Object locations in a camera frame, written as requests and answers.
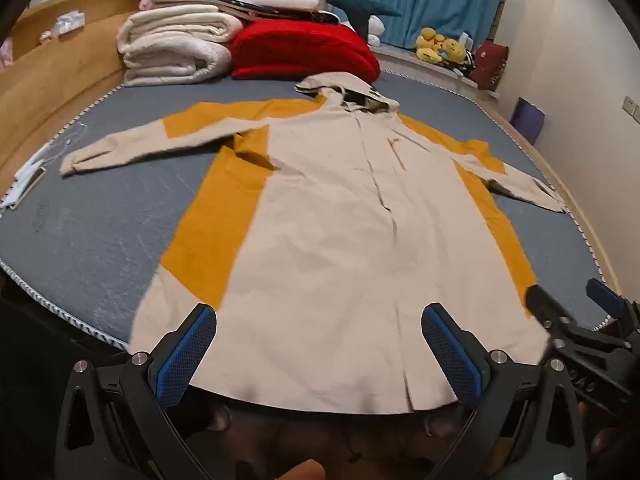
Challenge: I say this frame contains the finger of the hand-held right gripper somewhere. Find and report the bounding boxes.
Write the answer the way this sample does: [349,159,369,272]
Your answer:
[525,284,581,346]
[585,277,640,333]

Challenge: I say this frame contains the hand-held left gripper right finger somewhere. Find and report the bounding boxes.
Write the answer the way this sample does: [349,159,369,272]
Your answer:
[421,302,588,480]

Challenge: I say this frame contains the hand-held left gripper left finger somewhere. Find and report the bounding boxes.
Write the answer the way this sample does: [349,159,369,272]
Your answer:
[55,302,218,480]

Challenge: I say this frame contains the beige and mustard hooded jacket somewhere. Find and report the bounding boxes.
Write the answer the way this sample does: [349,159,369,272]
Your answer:
[60,72,568,416]

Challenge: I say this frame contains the person's right hand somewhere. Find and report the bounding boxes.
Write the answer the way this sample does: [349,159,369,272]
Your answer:
[582,402,640,463]

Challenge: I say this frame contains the blue-grey mattress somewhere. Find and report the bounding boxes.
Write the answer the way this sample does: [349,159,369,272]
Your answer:
[0,67,623,356]

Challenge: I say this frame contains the purple box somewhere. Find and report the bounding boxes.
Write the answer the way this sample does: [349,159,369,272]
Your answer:
[510,96,546,145]

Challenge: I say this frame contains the white cloth pile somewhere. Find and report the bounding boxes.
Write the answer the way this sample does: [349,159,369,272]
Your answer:
[0,157,49,211]

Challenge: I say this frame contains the dark red bag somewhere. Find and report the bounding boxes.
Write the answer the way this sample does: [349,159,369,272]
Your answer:
[470,42,510,92]

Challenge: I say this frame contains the yellow plush toy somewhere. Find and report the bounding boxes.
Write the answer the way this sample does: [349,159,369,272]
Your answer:
[416,27,448,64]
[442,37,471,68]

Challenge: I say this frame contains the white window sill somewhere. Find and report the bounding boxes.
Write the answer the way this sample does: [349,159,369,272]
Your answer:
[372,45,501,96]

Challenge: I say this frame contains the cream folded blanket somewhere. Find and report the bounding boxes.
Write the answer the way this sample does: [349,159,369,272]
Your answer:
[117,4,246,87]

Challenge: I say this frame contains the red folded blanket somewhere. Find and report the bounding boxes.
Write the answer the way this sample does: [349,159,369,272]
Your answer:
[231,20,381,83]

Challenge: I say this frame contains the white plush toy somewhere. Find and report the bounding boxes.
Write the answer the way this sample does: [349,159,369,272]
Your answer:
[366,14,387,46]

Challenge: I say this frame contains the crumpled white tissue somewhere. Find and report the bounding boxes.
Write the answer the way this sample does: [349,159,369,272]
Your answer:
[54,10,87,37]

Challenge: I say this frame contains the black and white patterned cloth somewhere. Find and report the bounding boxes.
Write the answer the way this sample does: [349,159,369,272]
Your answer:
[160,0,342,26]

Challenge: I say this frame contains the white cable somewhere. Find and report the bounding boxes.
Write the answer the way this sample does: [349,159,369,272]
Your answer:
[47,122,90,166]

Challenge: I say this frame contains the wooden bed frame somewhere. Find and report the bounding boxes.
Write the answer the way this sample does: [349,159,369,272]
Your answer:
[0,0,623,296]

